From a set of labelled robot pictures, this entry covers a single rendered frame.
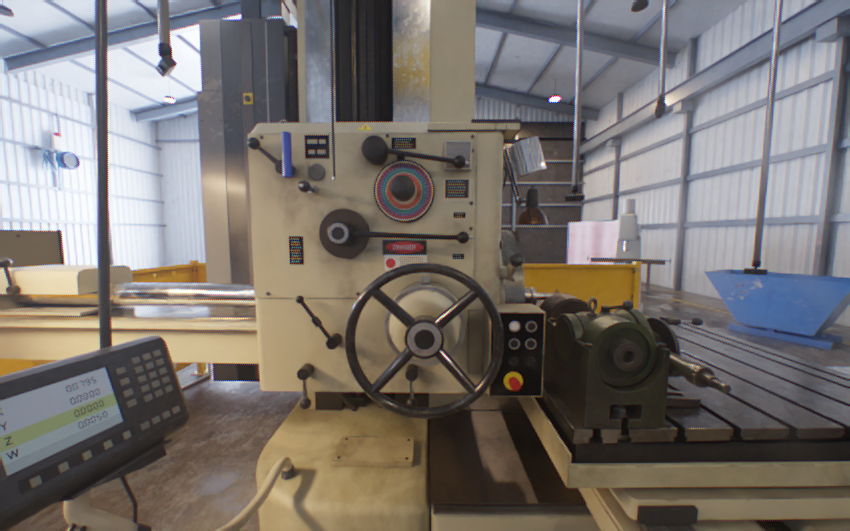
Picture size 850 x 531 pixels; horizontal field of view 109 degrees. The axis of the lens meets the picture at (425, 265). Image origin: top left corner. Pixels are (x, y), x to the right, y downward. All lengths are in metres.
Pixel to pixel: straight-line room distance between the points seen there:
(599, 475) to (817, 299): 5.96
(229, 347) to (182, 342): 0.20
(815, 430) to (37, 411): 1.81
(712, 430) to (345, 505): 1.17
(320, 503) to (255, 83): 1.86
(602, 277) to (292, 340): 3.33
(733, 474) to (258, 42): 2.46
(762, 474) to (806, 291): 5.61
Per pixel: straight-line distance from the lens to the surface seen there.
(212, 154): 1.99
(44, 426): 0.88
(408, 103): 1.72
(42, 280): 1.98
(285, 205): 1.04
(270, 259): 1.06
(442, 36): 1.87
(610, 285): 3.92
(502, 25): 11.66
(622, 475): 1.15
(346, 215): 0.95
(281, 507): 1.49
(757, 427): 1.35
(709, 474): 1.27
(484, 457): 1.55
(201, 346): 1.60
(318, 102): 1.81
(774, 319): 6.98
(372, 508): 1.38
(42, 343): 2.08
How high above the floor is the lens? 1.53
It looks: 5 degrees down
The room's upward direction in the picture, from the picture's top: straight up
